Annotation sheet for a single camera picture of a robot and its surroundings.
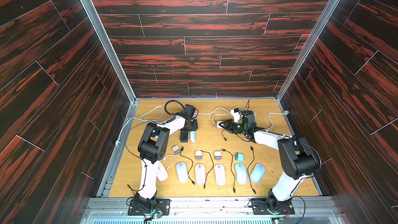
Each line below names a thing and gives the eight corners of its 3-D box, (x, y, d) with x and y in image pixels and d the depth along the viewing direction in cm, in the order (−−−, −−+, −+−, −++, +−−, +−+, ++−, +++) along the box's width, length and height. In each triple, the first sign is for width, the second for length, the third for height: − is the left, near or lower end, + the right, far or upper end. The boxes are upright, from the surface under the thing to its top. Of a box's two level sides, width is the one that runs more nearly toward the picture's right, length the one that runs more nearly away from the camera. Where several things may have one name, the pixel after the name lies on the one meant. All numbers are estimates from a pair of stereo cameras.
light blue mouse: (247, 178, 84) (249, 177, 82) (255, 163, 90) (257, 161, 88) (258, 185, 82) (259, 184, 80) (265, 169, 88) (267, 167, 85)
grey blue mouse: (237, 184, 82) (238, 183, 80) (234, 164, 89) (235, 163, 87) (248, 184, 82) (249, 183, 80) (244, 164, 89) (245, 163, 87)
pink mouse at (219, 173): (215, 185, 82) (215, 184, 80) (214, 166, 89) (214, 164, 87) (226, 185, 82) (226, 184, 80) (223, 166, 89) (224, 164, 87)
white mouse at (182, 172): (178, 184, 82) (178, 182, 80) (176, 164, 89) (175, 163, 87) (189, 181, 83) (189, 180, 81) (186, 162, 90) (186, 160, 88)
